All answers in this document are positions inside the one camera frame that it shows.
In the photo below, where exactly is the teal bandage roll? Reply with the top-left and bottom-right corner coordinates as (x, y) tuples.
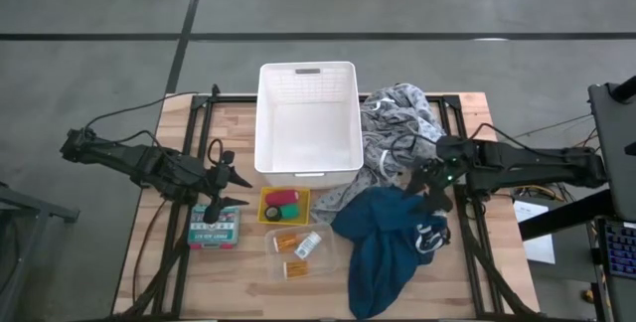
(280, 203), (302, 222)

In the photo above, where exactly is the yellow cable bundle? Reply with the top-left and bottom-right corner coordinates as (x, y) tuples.
(511, 184), (565, 205)

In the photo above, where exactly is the red bandage roll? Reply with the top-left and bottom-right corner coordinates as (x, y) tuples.
(264, 189), (301, 208)

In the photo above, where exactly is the black keyboard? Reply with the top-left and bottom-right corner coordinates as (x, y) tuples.
(597, 216), (636, 279)

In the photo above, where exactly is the teal first aid kit box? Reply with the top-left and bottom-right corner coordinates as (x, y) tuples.
(187, 204), (242, 251)

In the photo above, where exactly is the white paper sheet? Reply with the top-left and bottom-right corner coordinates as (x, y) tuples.
(513, 199), (557, 265)

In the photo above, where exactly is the grey patterned garment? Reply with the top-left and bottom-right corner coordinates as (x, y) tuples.
(310, 81), (448, 225)

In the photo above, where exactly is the grey metal stand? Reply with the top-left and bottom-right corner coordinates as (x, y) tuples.
(0, 181), (80, 322)

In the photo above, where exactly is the black side desk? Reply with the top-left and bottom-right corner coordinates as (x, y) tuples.
(518, 74), (636, 242)

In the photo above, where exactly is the clear plastic bin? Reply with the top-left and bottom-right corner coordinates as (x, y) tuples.
(263, 221), (340, 282)

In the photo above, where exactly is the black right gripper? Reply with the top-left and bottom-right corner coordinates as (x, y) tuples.
(403, 135), (471, 215)

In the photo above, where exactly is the small yellow plastic basket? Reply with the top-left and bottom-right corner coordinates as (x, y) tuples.
(256, 186), (312, 227)

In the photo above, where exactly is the white perforated laundry basket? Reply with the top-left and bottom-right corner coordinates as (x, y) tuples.
(253, 60), (365, 190)

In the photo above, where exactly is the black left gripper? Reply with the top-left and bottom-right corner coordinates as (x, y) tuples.
(198, 148), (253, 226)

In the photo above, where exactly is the dark blue garment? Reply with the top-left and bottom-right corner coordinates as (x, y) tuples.
(330, 185), (452, 321)

